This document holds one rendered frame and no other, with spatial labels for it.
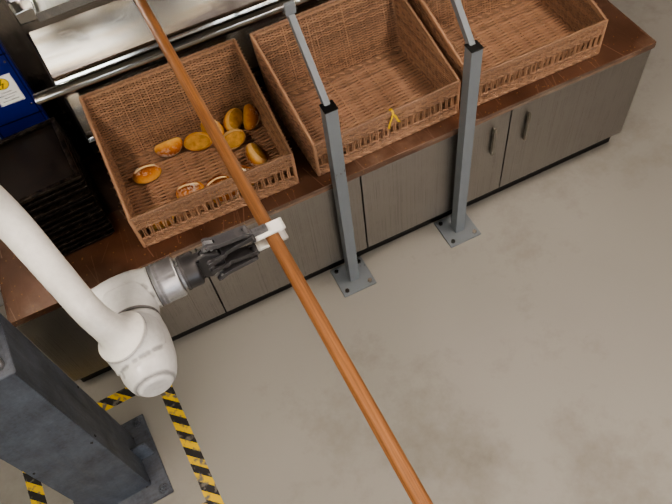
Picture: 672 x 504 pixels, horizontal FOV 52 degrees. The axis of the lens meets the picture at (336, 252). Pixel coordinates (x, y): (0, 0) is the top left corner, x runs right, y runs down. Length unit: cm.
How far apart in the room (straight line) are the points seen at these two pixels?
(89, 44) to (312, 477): 158
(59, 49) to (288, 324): 125
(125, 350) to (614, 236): 214
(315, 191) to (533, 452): 114
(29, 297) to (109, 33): 86
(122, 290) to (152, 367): 20
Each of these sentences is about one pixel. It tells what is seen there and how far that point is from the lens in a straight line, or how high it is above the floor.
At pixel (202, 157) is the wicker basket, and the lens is 246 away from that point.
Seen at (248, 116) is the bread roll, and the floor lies 65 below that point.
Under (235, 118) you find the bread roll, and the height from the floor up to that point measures 64.
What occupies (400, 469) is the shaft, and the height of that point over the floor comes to 118.
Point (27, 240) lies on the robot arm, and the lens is 125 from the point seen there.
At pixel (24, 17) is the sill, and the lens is 228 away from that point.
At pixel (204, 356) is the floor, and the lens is 270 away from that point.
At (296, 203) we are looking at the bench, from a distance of 229.
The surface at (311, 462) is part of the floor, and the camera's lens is 248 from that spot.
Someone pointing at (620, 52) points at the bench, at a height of 58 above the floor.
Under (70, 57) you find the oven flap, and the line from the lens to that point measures 236.
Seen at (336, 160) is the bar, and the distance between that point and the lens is 214.
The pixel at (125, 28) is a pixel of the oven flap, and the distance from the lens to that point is 235.
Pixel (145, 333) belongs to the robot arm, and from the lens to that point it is 130.
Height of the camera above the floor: 236
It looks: 57 degrees down
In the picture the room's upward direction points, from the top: 10 degrees counter-clockwise
